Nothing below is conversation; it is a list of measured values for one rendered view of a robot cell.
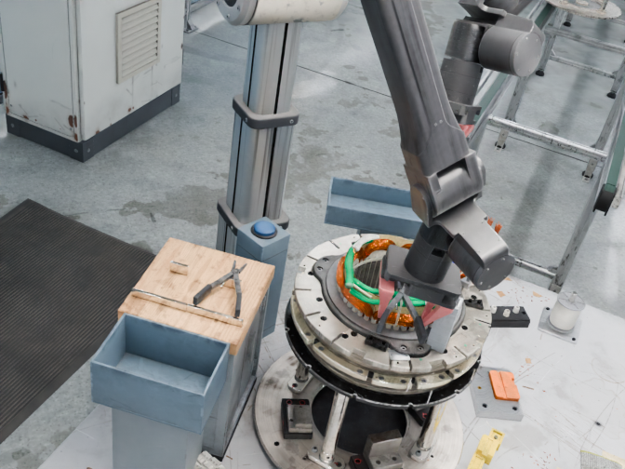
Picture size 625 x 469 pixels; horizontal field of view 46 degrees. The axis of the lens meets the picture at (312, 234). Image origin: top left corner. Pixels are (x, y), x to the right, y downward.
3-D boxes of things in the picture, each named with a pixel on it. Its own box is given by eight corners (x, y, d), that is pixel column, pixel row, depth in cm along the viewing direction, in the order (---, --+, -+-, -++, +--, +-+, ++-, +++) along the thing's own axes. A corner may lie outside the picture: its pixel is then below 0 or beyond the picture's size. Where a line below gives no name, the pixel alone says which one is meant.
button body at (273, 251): (274, 331, 154) (290, 234, 139) (249, 346, 149) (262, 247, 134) (252, 313, 157) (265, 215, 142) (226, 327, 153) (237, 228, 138)
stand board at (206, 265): (235, 356, 111) (237, 344, 109) (117, 321, 113) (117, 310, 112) (273, 276, 127) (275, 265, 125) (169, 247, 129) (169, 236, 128)
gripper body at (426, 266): (456, 305, 98) (478, 263, 93) (382, 283, 97) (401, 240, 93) (454, 274, 103) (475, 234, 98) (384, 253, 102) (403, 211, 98)
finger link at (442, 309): (434, 348, 102) (460, 300, 97) (385, 333, 102) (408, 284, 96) (433, 314, 108) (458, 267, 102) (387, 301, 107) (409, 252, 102)
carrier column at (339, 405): (329, 468, 126) (352, 385, 114) (316, 462, 127) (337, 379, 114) (335, 458, 128) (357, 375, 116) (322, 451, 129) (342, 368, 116)
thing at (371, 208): (418, 301, 168) (451, 196, 152) (419, 333, 160) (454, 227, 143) (311, 282, 168) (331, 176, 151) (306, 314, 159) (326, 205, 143)
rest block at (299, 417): (309, 408, 134) (311, 400, 133) (312, 433, 130) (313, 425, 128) (285, 408, 133) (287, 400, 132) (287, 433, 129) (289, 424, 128)
